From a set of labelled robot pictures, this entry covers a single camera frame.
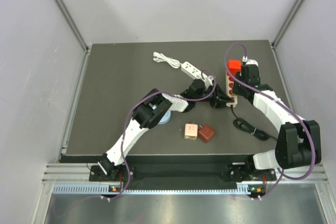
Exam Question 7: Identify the black power cable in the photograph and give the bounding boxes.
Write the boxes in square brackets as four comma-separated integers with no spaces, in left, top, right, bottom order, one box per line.
[230,104,278,141]

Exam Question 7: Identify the cream power strip red sockets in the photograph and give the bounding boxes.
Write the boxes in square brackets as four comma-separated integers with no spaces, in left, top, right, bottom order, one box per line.
[226,71,238,108]

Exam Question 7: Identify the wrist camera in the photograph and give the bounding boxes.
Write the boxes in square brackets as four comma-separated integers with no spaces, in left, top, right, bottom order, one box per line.
[242,56,258,66]
[201,73,214,88]

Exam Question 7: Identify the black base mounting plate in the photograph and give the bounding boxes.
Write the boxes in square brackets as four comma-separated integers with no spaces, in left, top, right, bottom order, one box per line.
[89,163,277,182]

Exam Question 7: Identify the pink cube plug adapter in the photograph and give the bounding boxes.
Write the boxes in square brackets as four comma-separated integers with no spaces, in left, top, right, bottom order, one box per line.
[184,123,198,140]

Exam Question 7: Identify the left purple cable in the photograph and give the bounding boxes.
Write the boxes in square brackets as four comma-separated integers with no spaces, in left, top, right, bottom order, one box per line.
[120,69,217,200]

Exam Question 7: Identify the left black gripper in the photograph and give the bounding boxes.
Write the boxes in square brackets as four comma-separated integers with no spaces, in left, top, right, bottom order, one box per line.
[194,83,234,109]

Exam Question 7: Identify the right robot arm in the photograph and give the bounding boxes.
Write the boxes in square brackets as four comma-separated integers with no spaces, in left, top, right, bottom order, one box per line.
[233,62,322,180]

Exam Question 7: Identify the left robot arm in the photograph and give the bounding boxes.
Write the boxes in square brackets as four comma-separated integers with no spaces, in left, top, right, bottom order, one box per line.
[98,79,233,180]

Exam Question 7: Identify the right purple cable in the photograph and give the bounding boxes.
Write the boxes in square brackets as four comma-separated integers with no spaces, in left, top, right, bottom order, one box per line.
[225,42,317,200]

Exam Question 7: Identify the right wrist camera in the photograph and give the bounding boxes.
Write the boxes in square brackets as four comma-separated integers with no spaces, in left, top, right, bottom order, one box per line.
[242,56,258,66]

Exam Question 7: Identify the purple cable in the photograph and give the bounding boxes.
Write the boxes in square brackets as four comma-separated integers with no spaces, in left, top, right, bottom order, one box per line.
[120,69,217,200]
[225,42,317,200]

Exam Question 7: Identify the red cube plug adapter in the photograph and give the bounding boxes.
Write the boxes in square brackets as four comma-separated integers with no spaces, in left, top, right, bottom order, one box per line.
[227,59,242,76]

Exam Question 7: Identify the brown cube plug adapter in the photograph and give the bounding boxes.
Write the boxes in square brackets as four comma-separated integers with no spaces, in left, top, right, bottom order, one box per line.
[198,124,215,143]

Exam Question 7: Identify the slotted cable duct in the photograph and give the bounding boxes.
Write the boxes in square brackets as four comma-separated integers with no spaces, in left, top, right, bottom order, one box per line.
[52,184,263,195]

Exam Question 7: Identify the white power strip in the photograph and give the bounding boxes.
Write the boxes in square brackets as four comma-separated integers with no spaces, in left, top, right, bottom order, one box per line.
[181,61,207,80]

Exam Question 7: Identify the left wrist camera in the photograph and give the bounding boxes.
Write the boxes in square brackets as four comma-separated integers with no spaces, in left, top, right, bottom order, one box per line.
[201,73,214,88]

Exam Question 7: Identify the round light blue socket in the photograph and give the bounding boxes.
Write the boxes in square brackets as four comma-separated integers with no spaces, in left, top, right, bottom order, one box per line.
[158,111,171,125]

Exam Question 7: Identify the white coiled power cable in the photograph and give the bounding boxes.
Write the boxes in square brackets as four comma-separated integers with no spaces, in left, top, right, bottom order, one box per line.
[152,51,184,69]

